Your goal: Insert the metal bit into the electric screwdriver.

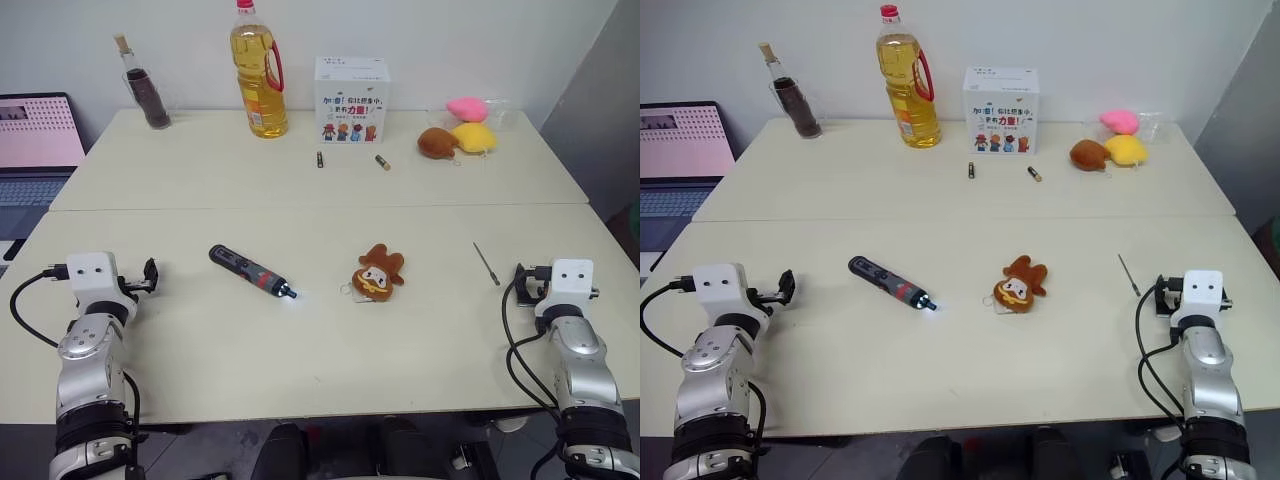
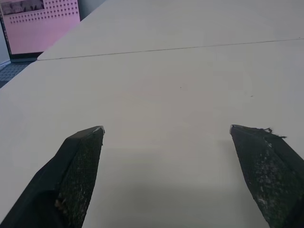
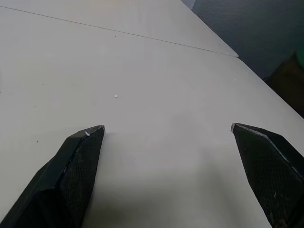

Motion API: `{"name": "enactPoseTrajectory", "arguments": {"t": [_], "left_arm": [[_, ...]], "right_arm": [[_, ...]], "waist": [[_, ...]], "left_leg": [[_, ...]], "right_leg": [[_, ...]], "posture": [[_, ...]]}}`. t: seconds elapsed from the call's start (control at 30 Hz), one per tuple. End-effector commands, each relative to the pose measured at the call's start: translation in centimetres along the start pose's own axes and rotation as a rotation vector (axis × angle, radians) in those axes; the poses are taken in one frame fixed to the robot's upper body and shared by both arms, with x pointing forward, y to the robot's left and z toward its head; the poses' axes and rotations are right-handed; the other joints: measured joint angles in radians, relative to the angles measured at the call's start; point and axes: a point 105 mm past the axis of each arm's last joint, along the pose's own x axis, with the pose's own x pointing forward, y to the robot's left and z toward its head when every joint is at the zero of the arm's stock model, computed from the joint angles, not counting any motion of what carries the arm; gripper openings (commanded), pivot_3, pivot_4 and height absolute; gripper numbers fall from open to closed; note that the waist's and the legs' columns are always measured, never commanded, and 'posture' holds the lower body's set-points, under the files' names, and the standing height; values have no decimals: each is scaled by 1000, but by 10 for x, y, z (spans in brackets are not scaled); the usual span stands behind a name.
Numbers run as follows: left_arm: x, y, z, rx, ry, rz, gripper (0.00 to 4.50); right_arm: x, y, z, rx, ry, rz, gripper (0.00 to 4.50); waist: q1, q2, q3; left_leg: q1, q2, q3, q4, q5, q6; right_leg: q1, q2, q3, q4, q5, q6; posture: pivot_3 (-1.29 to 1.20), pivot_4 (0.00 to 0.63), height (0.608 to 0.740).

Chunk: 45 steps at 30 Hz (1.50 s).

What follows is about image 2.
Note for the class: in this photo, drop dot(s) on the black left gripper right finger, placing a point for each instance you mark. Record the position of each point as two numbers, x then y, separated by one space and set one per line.
268 175

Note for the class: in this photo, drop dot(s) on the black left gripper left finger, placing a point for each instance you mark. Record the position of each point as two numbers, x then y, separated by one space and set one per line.
71 178

